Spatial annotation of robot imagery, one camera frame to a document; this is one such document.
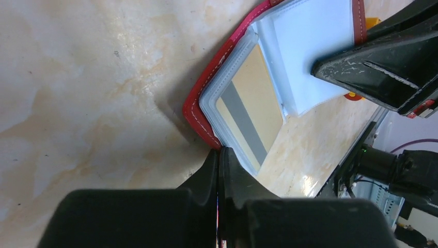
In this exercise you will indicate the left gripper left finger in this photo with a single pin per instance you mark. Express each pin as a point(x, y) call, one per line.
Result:
point(180, 217)

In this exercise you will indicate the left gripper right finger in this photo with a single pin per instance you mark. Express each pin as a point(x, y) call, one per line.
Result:
point(249, 215)

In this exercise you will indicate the red card holder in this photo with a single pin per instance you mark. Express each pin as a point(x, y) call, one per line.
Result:
point(292, 35)

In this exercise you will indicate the gold credit card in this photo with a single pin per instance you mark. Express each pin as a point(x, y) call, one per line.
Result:
point(249, 107)

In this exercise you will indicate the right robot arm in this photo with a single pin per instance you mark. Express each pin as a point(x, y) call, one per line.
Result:
point(411, 174)

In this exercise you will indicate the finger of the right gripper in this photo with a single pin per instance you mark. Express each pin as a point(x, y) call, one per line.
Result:
point(396, 67)

